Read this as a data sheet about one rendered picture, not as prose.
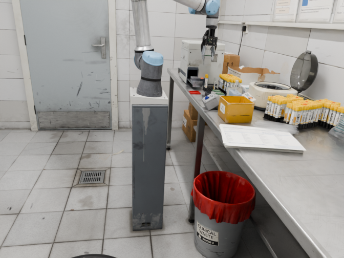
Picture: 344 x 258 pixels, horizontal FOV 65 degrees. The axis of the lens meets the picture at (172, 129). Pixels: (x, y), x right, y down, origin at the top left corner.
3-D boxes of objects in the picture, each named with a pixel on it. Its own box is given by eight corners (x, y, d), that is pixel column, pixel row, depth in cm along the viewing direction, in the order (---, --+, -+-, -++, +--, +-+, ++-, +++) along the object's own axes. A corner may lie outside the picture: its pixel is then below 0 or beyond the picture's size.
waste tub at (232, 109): (216, 114, 140) (219, 95, 136) (241, 114, 142) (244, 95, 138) (224, 123, 128) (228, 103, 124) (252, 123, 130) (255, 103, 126)
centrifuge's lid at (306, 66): (297, 47, 159) (310, 50, 159) (283, 89, 168) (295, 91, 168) (315, 51, 139) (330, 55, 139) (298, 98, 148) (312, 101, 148)
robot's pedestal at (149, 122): (132, 231, 180) (132, 105, 148) (131, 211, 198) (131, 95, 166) (162, 229, 183) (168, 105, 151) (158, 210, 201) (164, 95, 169)
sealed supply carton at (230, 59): (206, 69, 272) (208, 50, 265) (229, 70, 273) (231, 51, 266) (212, 75, 243) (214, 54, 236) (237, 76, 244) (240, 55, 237)
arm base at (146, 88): (134, 94, 150) (135, 77, 146) (138, 89, 164) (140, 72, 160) (160, 99, 150) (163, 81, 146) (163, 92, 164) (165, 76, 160)
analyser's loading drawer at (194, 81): (186, 80, 206) (187, 73, 204) (195, 81, 207) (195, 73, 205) (192, 87, 187) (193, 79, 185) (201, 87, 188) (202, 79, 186)
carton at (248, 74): (224, 86, 204) (227, 66, 198) (260, 86, 208) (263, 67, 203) (237, 94, 181) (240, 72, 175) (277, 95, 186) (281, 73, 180)
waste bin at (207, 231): (182, 224, 188) (187, 169, 172) (232, 221, 194) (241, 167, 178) (195, 271, 154) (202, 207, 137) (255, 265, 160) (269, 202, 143)
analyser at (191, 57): (179, 77, 229) (181, 39, 218) (210, 77, 233) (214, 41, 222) (186, 85, 201) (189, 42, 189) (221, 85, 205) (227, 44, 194)
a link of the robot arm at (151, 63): (143, 78, 146) (146, 52, 141) (137, 73, 157) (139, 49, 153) (164, 79, 151) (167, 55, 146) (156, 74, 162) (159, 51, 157)
